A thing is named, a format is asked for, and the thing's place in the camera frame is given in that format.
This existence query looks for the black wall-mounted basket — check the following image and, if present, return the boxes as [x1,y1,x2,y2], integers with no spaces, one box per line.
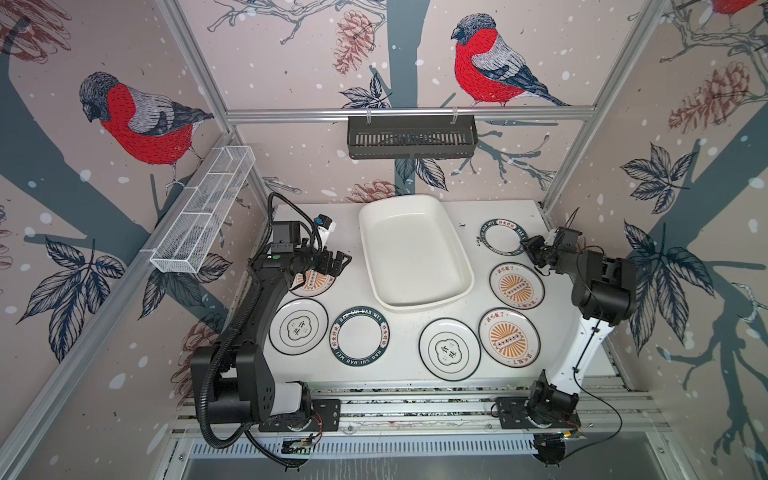
[347,115,478,160]

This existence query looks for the black thin cable right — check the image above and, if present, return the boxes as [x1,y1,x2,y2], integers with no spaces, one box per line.
[563,317,625,457]

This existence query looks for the white plastic bin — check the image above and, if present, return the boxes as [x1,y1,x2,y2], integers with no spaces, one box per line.
[358,195,475,312]

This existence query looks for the white flower plate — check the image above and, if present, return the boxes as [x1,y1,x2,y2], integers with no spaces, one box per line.
[269,298,329,356]
[418,318,482,382]

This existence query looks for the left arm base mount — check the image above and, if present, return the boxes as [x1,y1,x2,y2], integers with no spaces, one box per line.
[258,399,341,433]

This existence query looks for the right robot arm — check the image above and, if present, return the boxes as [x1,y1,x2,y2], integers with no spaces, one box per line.
[521,226,637,426]

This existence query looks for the orange sunburst plate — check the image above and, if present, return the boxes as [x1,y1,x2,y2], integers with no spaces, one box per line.
[489,262,545,310]
[289,270,335,298]
[478,308,541,369]

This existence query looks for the white flower plate left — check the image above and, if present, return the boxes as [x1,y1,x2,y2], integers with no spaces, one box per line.
[269,298,329,356]

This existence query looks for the black corrugated cable left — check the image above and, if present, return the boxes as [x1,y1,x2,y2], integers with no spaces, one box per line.
[196,191,325,469]

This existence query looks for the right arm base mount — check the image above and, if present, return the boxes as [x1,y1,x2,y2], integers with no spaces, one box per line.
[492,397,581,431]

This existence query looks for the horizontal aluminium frame bar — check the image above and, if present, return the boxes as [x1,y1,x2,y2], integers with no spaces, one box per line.
[225,106,596,125]

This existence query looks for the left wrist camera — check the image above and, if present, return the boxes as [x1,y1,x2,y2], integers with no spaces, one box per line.
[314,214,337,245]

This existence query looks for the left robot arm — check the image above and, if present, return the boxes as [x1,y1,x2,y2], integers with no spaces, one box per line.
[190,246,352,448]

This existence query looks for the white flower plate centre right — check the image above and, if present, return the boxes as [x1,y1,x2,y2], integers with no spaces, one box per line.
[418,318,482,382]

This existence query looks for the white wire mesh shelf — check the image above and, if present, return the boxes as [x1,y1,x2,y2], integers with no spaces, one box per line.
[150,145,255,274]

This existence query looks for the green ring plate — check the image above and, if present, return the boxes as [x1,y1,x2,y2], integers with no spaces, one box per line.
[476,218,528,257]
[329,306,391,367]

